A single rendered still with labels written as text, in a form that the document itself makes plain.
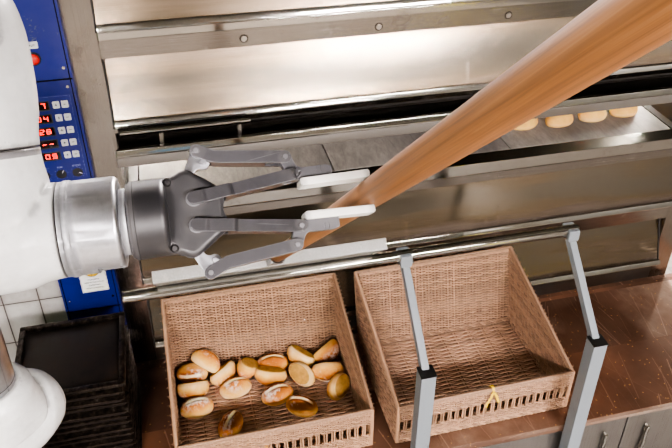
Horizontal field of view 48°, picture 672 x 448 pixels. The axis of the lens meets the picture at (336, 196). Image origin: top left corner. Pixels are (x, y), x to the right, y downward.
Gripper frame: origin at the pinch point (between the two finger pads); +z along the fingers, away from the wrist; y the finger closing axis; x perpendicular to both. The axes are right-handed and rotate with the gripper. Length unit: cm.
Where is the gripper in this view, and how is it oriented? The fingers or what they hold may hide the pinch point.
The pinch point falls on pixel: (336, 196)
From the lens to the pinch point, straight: 74.7
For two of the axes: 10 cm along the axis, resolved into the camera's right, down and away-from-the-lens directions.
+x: 1.8, -1.4, -9.7
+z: 9.7, -1.2, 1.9
